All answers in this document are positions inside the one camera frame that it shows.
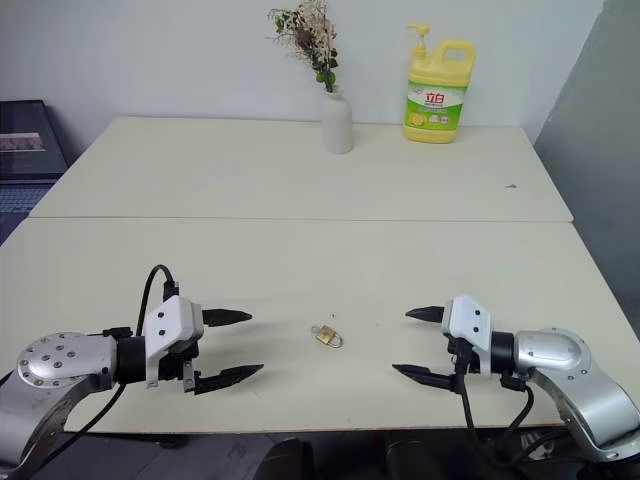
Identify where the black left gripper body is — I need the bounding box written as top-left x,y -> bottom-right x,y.
157,341 -> 201,394

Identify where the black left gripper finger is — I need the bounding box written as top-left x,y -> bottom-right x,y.
193,363 -> 265,397
201,307 -> 253,328

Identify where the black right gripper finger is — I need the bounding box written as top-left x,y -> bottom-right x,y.
404,304 -> 446,326
391,363 -> 461,397

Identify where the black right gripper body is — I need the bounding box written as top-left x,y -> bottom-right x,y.
445,333 -> 477,377

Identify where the dark rounded shape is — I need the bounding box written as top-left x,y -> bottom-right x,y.
383,430 -> 477,480
262,436 -> 317,480

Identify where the small brass padlock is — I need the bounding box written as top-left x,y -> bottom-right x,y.
314,325 -> 345,350

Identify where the yellow detergent pump bottle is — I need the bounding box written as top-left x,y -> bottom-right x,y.
401,23 -> 477,145

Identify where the white ceramic vase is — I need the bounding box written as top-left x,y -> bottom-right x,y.
321,91 -> 355,155

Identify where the grey partition panel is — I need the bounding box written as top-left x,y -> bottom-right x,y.
531,22 -> 640,347

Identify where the dark ribbed crate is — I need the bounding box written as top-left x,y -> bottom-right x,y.
0,178 -> 54,247

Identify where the dried flower bouquet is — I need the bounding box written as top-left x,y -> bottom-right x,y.
266,0 -> 341,95

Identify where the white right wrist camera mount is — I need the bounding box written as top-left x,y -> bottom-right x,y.
440,294 -> 496,377

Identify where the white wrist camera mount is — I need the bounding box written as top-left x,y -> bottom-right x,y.
440,294 -> 496,377
141,295 -> 206,390

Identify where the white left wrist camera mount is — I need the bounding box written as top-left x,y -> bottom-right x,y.
141,295 -> 206,390

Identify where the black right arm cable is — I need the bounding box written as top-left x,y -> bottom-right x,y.
452,344 -> 536,480

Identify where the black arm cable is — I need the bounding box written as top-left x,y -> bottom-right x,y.
59,264 -> 181,444
452,344 -> 536,480

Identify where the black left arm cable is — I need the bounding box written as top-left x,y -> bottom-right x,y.
59,264 -> 181,444

